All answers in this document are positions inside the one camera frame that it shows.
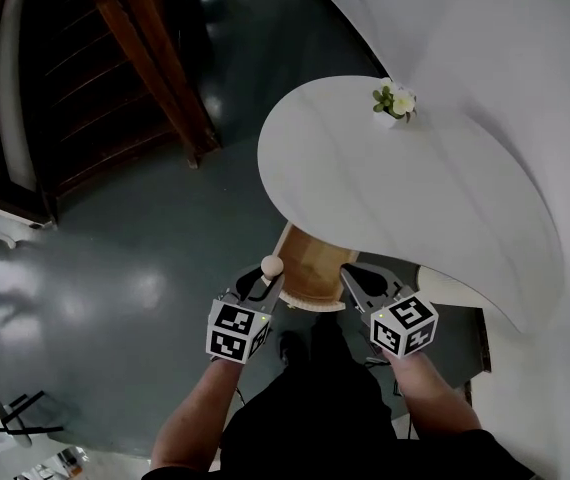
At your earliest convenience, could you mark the person's black shoe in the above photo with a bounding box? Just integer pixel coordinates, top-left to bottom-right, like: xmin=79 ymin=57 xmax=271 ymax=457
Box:
xmin=278 ymin=329 xmax=312 ymax=372

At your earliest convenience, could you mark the person's right forearm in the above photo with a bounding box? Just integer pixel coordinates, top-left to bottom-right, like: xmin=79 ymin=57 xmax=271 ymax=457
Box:
xmin=388 ymin=348 xmax=484 ymax=443

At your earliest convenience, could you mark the white table top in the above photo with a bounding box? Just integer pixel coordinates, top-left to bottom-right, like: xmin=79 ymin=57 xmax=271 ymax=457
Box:
xmin=256 ymin=75 xmax=566 ymax=334

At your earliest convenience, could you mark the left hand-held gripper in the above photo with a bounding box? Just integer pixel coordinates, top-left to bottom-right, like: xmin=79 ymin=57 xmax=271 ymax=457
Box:
xmin=205 ymin=266 xmax=287 ymax=367

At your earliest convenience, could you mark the small beige wooden ball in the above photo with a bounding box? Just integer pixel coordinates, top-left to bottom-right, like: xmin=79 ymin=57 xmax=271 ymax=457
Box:
xmin=260 ymin=255 xmax=285 ymax=280

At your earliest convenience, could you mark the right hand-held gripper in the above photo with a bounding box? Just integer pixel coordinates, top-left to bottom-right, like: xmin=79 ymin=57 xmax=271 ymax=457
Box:
xmin=339 ymin=262 xmax=440 ymax=359

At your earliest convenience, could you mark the brown wooden door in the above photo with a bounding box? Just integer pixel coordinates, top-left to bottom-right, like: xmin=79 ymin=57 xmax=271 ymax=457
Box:
xmin=17 ymin=0 xmax=224 ymax=222

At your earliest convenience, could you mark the person's left forearm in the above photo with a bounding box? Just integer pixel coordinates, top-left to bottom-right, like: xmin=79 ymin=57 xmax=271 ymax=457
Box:
xmin=150 ymin=355 xmax=246 ymax=472

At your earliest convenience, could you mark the dark cabinet under table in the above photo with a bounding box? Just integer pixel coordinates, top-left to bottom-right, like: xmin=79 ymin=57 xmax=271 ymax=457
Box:
xmin=414 ymin=263 xmax=493 ymax=375

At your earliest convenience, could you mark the black chair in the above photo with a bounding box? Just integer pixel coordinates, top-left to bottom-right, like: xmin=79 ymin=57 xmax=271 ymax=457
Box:
xmin=0 ymin=389 xmax=65 ymax=438

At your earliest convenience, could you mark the person's black clothing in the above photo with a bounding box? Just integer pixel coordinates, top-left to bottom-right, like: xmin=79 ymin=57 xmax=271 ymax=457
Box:
xmin=140 ymin=312 xmax=537 ymax=480

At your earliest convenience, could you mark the white potted flower plant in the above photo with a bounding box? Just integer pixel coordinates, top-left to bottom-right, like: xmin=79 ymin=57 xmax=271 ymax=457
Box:
xmin=371 ymin=77 xmax=419 ymax=129

